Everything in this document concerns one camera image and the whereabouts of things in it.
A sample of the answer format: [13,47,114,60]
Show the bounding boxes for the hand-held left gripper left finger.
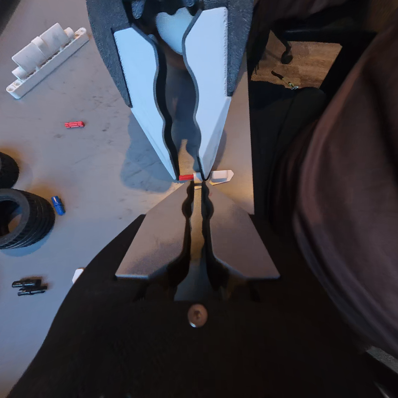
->
[114,182,194,288]

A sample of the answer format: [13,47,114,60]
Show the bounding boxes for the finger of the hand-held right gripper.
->
[181,6,233,181]
[113,25,181,181]

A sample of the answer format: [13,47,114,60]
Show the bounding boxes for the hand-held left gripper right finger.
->
[201,182,280,290]

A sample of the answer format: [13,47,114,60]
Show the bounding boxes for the white stepped brick assembly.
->
[6,22,90,99]

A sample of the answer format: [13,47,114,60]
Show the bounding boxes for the grey desk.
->
[0,0,255,395]

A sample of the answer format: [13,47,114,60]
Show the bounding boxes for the person's legs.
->
[249,79,330,280]

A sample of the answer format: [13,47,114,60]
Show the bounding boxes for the black office chair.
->
[269,28,377,91]

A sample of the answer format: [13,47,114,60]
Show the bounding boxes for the black rubber toy tire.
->
[0,152,20,189]
[0,188,56,250]

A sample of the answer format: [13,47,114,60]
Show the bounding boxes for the person's torso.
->
[271,19,398,358]

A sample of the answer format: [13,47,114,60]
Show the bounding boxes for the green yellow cord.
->
[271,70,301,91]

